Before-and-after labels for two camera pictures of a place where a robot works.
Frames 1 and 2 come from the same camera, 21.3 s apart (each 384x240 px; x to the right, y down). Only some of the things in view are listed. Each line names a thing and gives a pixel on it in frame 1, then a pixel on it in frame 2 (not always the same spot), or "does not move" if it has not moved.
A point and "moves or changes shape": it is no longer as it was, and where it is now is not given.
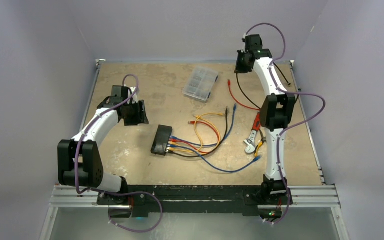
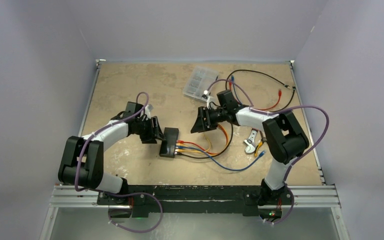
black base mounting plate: (141, 200) does not move
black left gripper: (140, 115) -> (154, 132)
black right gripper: (239, 68) -> (201, 124)
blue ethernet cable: (212, 144) -> (232, 78)
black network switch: (160, 143) moves or changes shape
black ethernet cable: (246, 96) moves or changes shape
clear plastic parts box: (200, 83) does not move
